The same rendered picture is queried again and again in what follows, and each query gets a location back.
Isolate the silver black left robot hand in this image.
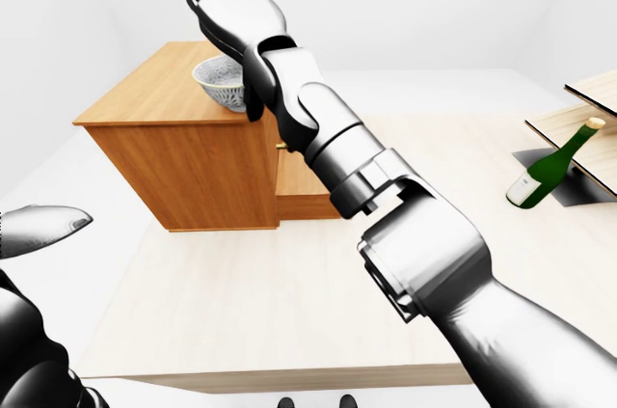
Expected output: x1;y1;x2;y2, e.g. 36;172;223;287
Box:
0;204;94;261

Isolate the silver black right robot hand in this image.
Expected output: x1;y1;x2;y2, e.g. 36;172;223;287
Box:
170;0;291;122

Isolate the patterned grey white bowl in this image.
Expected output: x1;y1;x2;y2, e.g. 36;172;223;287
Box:
191;54;248;115

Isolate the wooden cabinet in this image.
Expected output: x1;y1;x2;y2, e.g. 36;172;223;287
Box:
72;41;344;233

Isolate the wooden cabinet drawer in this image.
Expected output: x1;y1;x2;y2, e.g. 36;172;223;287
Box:
275;147;344;222

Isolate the green wine bottle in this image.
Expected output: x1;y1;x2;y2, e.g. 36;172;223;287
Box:
504;116;607;210

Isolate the pale wooden wine rack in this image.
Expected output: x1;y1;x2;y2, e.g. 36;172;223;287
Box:
511;70;617;209

